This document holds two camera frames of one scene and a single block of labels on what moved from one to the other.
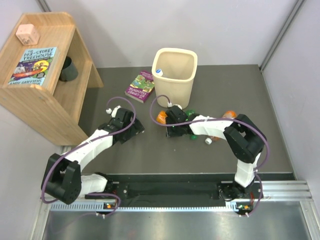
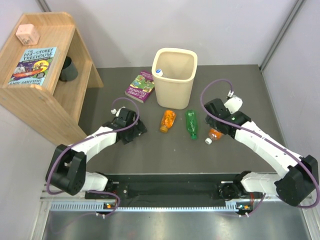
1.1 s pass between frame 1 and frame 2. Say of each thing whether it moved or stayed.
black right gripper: moved
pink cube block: stayed
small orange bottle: moved
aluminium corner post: stayed
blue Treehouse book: stayed
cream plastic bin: stayed
